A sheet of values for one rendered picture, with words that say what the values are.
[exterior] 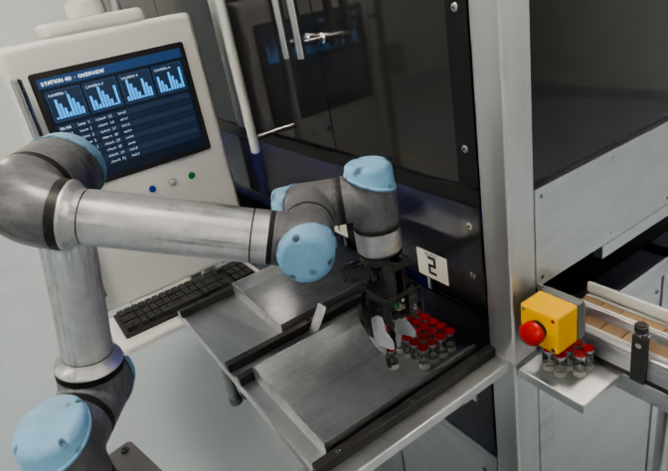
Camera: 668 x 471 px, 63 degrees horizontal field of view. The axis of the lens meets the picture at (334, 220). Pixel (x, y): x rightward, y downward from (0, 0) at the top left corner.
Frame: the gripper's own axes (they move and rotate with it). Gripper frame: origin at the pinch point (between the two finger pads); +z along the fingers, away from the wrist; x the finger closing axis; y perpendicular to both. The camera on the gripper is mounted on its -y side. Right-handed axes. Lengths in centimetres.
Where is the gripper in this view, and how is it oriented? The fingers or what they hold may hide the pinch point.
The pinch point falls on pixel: (388, 343)
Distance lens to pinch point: 101.9
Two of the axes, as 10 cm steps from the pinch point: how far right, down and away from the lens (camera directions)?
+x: 8.1, -3.6, 4.6
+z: 1.7, 9.0, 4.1
